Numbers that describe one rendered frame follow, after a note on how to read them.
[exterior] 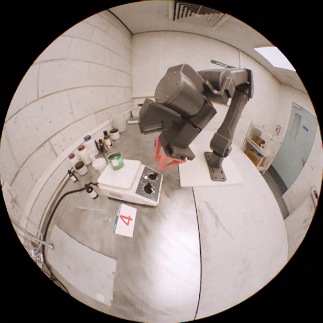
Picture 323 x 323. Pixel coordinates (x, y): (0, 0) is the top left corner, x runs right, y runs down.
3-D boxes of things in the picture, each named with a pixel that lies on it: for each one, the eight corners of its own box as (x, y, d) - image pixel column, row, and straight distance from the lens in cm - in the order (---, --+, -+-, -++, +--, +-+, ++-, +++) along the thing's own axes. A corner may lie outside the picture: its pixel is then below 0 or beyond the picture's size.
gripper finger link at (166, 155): (150, 175, 24) (171, 149, 18) (146, 155, 28) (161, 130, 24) (171, 177, 28) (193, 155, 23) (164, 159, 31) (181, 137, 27)
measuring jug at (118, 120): (108, 133, 96) (104, 118, 92) (114, 129, 106) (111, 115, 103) (125, 132, 86) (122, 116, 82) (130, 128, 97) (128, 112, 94)
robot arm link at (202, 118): (186, 127, 17) (211, 95, 17) (171, 112, 21) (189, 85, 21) (203, 136, 23) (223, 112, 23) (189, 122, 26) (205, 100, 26)
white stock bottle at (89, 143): (99, 154, 64) (92, 136, 60) (89, 159, 65) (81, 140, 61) (98, 150, 71) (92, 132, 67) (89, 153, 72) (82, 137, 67)
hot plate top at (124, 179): (141, 162, 34) (141, 160, 33) (130, 190, 27) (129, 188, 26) (113, 160, 39) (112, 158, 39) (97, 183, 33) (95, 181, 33)
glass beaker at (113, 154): (128, 166, 33) (122, 146, 28) (115, 175, 32) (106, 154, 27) (119, 159, 37) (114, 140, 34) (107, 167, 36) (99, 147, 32)
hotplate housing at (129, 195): (162, 178, 39) (163, 163, 33) (158, 207, 32) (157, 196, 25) (115, 172, 46) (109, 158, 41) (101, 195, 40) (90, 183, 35)
